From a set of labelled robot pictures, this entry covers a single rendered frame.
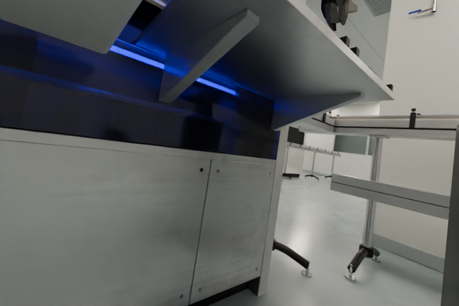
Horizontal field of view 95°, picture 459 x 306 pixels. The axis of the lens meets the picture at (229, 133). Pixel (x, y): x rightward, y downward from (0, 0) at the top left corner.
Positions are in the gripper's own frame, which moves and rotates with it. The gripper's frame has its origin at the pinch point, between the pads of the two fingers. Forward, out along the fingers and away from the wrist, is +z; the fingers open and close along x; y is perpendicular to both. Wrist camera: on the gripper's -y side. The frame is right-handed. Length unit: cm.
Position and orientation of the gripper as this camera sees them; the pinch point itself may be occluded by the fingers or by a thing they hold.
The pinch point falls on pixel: (336, 23)
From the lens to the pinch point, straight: 76.4
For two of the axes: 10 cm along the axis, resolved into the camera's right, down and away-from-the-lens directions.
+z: 0.6, 10.0, -0.7
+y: 9.5, -0.3, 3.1
